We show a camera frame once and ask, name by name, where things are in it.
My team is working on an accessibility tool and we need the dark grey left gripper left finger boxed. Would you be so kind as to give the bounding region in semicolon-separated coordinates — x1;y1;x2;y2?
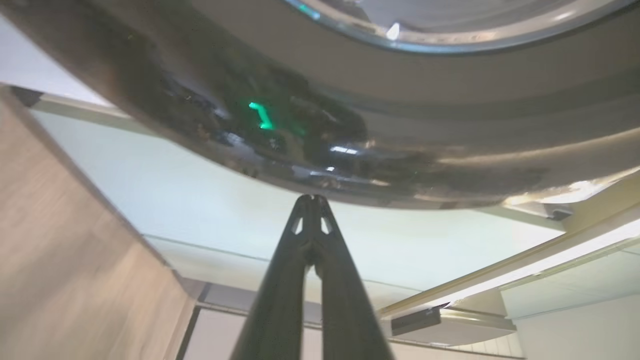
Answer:
231;194;315;360

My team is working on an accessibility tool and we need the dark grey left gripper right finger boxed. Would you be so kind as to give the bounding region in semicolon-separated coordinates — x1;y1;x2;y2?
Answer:
313;195;396;360

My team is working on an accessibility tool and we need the round dark glass washer door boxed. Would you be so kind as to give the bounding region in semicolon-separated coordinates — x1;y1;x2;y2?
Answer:
0;0;640;210

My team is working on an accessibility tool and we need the white box with black panel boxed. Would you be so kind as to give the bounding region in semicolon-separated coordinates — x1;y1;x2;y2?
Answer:
379;300;518;347

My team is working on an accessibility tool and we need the pale green cabinet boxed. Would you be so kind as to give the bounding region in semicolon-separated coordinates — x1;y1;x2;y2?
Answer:
31;94;566;360

